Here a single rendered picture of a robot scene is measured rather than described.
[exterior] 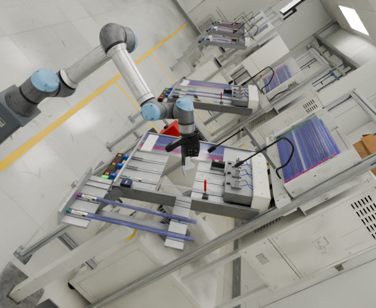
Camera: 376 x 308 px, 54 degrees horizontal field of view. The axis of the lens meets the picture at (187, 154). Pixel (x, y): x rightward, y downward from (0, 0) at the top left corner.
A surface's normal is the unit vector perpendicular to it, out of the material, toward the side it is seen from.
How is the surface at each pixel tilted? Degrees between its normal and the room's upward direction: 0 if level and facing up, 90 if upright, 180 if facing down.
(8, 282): 0
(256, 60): 90
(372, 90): 90
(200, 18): 90
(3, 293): 0
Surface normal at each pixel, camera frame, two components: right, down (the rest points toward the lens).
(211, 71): -0.14, 0.43
